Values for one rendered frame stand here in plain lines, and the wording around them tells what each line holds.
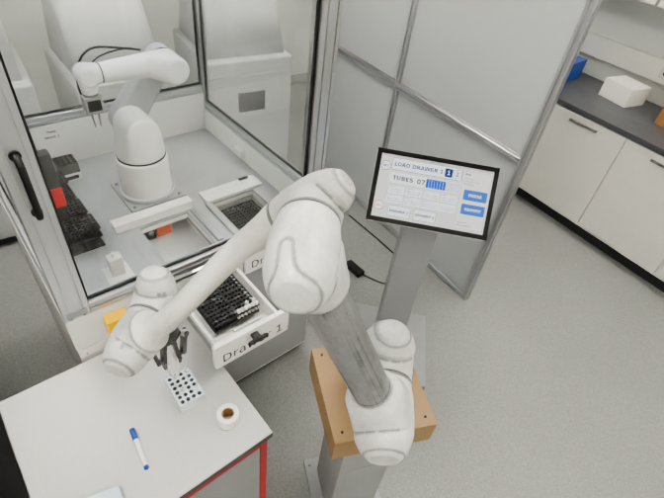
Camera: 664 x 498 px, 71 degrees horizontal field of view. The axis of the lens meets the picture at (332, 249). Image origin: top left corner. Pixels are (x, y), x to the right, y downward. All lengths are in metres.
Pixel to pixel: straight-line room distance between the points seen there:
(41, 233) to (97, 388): 0.56
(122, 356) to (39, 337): 1.81
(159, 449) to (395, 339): 0.77
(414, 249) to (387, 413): 1.16
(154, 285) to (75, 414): 0.59
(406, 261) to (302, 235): 1.50
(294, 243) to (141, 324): 0.51
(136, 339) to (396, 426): 0.66
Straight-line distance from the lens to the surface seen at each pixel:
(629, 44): 4.51
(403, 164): 2.03
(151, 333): 1.17
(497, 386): 2.83
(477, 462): 2.56
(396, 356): 1.33
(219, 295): 1.72
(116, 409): 1.68
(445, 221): 2.03
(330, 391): 1.53
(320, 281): 0.79
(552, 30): 2.46
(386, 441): 1.24
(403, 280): 2.36
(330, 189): 0.91
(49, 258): 1.51
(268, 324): 1.61
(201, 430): 1.59
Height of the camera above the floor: 2.17
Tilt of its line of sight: 42 degrees down
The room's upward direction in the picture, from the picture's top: 8 degrees clockwise
